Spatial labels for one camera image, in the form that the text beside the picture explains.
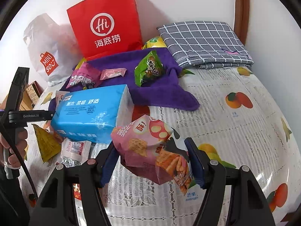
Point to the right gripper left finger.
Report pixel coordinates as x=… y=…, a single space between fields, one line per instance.
x=56 y=204

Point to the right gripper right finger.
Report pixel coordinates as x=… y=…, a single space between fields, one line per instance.
x=248 y=205

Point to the yellow triangular snack packet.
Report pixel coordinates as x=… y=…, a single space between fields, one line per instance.
x=47 y=143

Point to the white red sachet packet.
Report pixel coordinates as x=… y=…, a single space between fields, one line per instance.
x=77 y=150

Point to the magenta snack packet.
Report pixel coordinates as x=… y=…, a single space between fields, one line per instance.
x=87 y=75

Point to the small pink candy packet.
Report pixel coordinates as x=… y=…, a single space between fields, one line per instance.
x=112 y=73

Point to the pink panda chips bag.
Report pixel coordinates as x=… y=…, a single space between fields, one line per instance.
x=152 y=149

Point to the green snack packet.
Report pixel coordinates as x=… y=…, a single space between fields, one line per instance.
x=148 y=69

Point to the red snack packet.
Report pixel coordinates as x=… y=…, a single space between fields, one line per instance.
x=77 y=192

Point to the pink wowo snack packet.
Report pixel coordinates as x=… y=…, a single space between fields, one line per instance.
x=59 y=96

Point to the wooden chair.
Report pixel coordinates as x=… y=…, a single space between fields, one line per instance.
x=26 y=103

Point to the small patterned box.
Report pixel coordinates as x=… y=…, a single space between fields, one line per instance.
x=34 y=91

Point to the silver foil sachet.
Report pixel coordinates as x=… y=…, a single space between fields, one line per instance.
x=69 y=162

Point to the blue tissue pack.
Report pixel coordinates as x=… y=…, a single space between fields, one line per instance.
x=93 y=114

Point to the white Miniso plastic bag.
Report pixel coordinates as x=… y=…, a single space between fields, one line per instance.
x=53 y=49

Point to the fruit print tablecloth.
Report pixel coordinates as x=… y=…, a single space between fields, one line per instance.
x=241 y=123

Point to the red Haidilao paper bag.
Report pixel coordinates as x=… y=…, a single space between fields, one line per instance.
x=105 y=27

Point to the purple towel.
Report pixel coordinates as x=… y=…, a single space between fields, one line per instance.
x=163 y=92

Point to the yellow snack bag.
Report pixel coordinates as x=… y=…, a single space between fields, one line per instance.
x=154 y=42

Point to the grey checked folded cloth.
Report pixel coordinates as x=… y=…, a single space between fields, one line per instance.
x=206 y=44

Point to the brown wooden door frame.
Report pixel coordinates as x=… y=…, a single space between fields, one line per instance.
x=241 y=21

